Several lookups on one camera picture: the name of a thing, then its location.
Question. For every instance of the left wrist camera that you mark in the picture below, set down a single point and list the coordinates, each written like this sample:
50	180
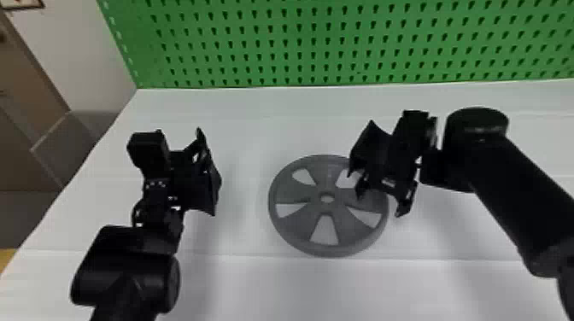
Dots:
148	153

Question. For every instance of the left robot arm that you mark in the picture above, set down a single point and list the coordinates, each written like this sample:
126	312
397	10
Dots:
128	273

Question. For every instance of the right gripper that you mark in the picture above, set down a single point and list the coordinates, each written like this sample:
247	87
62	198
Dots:
397	163

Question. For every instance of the grey wheel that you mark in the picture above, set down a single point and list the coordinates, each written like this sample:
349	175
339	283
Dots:
309	201

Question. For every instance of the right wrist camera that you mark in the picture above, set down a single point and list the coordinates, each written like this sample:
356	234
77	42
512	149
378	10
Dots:
417	128

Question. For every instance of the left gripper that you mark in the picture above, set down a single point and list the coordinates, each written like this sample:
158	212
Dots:
180	179

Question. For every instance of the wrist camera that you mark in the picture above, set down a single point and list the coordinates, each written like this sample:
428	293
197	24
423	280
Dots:
148	153
417	128

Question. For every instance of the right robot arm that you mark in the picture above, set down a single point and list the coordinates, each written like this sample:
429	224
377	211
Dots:
502	179

